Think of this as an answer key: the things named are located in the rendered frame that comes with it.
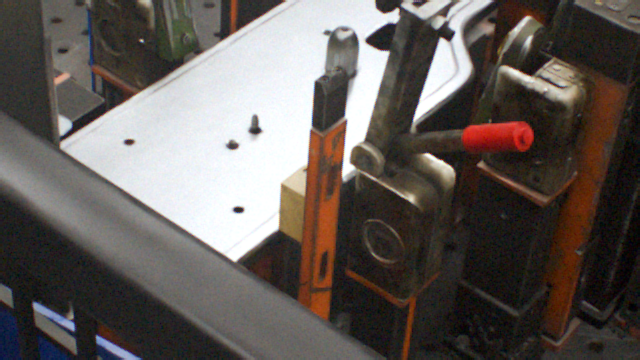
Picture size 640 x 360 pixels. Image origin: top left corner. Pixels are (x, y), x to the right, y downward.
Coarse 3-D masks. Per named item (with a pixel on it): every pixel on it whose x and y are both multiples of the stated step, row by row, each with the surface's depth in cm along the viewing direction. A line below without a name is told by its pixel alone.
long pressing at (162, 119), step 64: (320, 0) 137; (192, 64) 128; (256, 64) 128; (320, 64) 129; (384, 64) 129; (448, 64) 130; (128, 128) 120; (192, 128) 120; (192, 192) 114; (256, 192) 115; (256, 256) 109
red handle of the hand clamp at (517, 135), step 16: (480, 128) 102; (496, 128) 101; (512, 128) 99; (528, 128) 100; (400, 144) 108; (416, 144) 107; (432, 144) 106; (448, 144) 104; (464, 144) 103; (480, 144) 102; (496, 144) 101; (512, 144) 100; (528, 144) 100
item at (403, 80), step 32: (384, 0) 100; (416, 0) 101; (448, 0) 100; (416, 32) 99; (448, 32) 99; (416, 64) 102; (384, 96) 105; (416, 96) 106; (384, 128) 107; (384, 160) 109
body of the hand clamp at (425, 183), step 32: (416, 160) 111; (384, 192) 109; (416, 192) 108; (448, 192) 111; (352, 224) 114; (384, 224) 111; (416, 224) 109; (352, 256) 116; (384, 256) 114; (416, 256) 112; (384, 288) 115; (416, 288) 115; (352, 320) 122; (384, 320) 119; (416, 320) 121; (384, 352) 121
